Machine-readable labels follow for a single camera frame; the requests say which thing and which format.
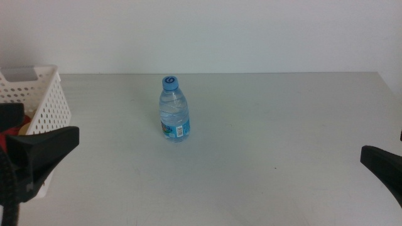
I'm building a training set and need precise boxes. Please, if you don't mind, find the yellow tea bottle green label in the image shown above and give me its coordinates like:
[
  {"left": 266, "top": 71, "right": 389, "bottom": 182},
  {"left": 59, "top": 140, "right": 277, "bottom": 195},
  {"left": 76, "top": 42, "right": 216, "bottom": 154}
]
[{"left": 18, "top": 121, "right": 33, "bottom": 136}]

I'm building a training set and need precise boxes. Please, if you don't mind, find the red soda can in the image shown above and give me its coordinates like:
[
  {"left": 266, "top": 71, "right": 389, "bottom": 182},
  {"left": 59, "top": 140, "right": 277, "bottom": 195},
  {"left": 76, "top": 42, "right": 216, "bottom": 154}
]
[{"left": 0, "top": 114, "right": 33, "bottom": 153}]

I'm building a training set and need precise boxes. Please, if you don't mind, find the clear water bottle blue cap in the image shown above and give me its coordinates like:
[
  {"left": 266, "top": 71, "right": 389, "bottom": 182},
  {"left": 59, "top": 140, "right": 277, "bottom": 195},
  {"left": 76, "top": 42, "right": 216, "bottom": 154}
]
[{"left": 158, "top": 75, "right": 192, "bottom": 143}]

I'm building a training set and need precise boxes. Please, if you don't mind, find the white perforated plastic basket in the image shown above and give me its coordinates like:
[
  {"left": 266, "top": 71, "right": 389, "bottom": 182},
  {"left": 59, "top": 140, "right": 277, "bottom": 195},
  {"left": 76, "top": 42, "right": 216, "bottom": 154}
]
[{"left": 0, "top": 64, "right": 72, "bottom": 199}]

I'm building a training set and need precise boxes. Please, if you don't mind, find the black braided sleeve cable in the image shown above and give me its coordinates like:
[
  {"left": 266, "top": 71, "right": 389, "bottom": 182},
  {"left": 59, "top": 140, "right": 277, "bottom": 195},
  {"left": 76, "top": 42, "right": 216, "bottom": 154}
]
[{"left": 0, "top": 146, "right": 20, "bottom": 226}]

